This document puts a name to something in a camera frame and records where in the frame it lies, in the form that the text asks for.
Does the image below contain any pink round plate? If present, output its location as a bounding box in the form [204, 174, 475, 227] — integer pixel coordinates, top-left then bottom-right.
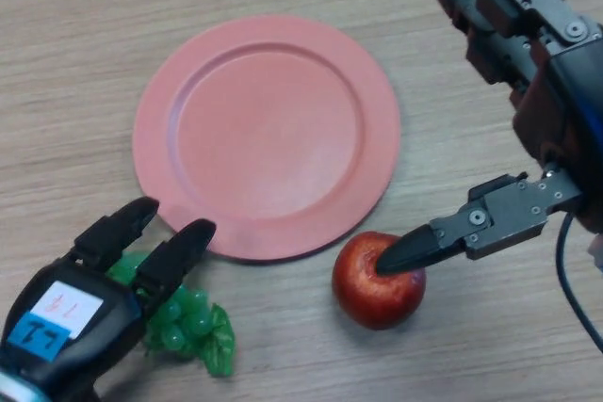
[132, 15, 401, 265]

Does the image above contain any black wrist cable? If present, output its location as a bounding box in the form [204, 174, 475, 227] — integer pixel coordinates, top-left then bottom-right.
[554, 211, 603, 351]

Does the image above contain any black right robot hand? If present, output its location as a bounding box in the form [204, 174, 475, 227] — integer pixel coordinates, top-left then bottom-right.
[375, 0, 603, 276]

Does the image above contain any green grapes bunch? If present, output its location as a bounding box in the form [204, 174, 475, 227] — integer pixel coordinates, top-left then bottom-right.
[106, 250, 236, 378]

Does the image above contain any red apple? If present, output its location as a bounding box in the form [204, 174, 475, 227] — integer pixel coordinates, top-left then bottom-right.
[332, 231, 428, 331]

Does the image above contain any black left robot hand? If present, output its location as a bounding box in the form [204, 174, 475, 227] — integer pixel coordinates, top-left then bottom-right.
[0, 197, 218, 402]

